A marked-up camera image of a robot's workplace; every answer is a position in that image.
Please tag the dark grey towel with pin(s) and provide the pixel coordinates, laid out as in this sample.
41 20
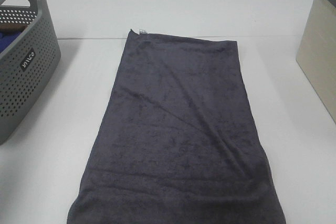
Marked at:
178 142

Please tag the grey perforated plastic basket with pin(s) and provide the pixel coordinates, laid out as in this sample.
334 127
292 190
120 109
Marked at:
28 63

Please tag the beige fabric bin grey rim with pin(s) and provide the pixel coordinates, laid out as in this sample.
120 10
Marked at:
316 53

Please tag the brown item in basket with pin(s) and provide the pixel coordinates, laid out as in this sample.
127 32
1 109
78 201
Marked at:
12 28

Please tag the blue cloth in basket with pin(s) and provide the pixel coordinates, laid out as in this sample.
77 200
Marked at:
6 39

